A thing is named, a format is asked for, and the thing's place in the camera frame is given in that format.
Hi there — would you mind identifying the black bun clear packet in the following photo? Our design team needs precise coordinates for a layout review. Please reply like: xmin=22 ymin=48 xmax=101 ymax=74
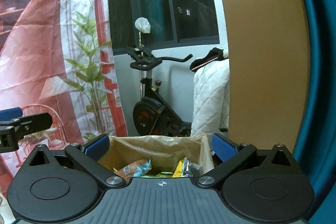
xmin=181 ymin=157 xmax=203 ymax=177

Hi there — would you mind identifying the green vegetable snack bag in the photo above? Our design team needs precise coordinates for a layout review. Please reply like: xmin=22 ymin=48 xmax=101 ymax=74
xmin=141 ymin=171 xmax=173 ymax=178

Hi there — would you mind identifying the white quilted blanket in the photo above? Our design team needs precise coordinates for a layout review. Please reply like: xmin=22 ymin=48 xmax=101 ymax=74
xmin=191 ymin=51 xmax=230 ymax=140

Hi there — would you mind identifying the yellow red snack bag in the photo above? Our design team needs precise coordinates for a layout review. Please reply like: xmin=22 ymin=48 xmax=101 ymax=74
xmin=173 ymin=159 xmax=187 ymax=178

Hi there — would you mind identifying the brown cardboard box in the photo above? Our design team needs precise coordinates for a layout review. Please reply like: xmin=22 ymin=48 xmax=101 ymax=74
xmin=99 ymin=135 xmax=214 ymax=174

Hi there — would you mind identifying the red printed backdrop cloth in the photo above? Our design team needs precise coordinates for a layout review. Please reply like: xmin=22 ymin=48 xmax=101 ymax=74
xmin=1 ymin=0 xmax=127 ymax=187

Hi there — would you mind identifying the black exercise bike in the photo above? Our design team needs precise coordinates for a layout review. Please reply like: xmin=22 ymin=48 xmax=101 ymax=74
xmin=125 ymin=46 xmax=193 ymax=137

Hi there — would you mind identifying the black garment on blanket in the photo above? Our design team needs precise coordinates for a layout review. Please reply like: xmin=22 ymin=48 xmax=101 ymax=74
xmin=190 ymin=48 xmax=226 ymax=73

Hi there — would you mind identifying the wooden headboard panel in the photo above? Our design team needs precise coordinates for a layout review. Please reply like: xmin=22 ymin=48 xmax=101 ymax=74
xmin=223 ymin=0 xmax=309 ymax=149

